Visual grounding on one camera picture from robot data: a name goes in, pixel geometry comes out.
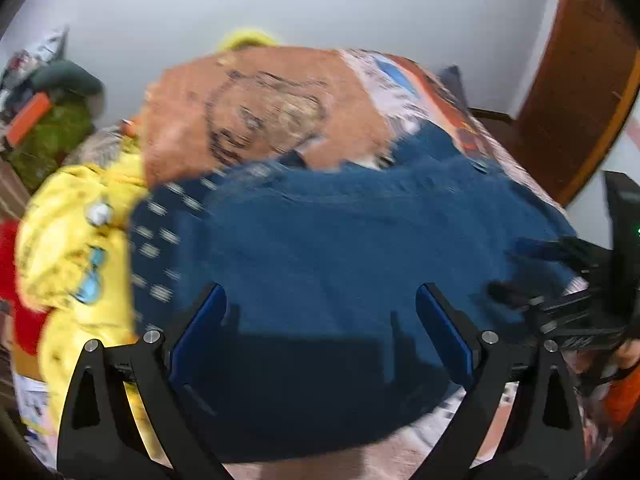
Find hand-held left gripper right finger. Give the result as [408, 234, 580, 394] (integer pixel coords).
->
[410, 282, 587, 480]

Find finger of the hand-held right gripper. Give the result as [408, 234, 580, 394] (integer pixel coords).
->
[507, 236, 601, 273]
[487, 280, 538, 313]

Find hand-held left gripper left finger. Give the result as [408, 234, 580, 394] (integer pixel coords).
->
[56, 282, 231, 480]

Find blue denim jacket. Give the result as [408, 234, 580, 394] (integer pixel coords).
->
[131, 124, 581, 465]

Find person's right hand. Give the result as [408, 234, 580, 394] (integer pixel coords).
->
[614, 338, 640, 372]

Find dark polka dot cloth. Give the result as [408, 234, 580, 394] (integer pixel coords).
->
[129, 167, 228, 313]

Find yellow cartoon print garment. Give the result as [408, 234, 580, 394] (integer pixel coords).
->
[14, 151, 173, 467]

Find wooden door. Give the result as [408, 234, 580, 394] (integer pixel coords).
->
[509, 0, 640, 207]

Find red plush garment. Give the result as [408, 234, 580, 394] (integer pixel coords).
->
[0, 221, 49, 357]

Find dark jacket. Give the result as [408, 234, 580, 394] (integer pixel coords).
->
[436, 64, 472, 112]

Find brown bear print pillow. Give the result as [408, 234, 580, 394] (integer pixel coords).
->
[141, 45, 397, 187]

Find green patterned cloth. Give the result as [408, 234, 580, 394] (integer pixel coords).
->
[6, 101, 97, 194]

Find orange box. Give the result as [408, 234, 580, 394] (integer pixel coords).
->
[7, 94, 54, 144]

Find grey pillow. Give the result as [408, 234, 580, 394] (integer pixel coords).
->
[31, 59, 107, 112]

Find yellow ring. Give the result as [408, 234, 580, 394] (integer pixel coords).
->
[216, 27, 284, 54]

